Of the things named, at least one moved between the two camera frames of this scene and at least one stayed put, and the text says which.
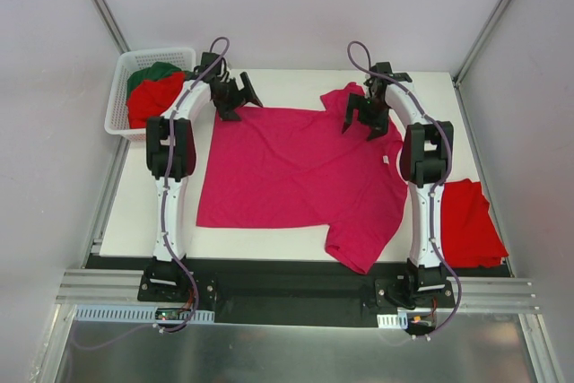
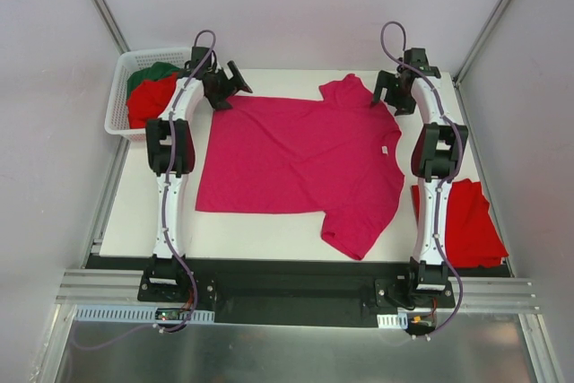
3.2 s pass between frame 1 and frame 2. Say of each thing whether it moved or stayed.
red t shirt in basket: stayed
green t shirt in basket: stayed
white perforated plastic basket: stayed
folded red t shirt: stayed
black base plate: stayed
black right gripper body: moved
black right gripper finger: moved
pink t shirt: moved
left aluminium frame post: stayed
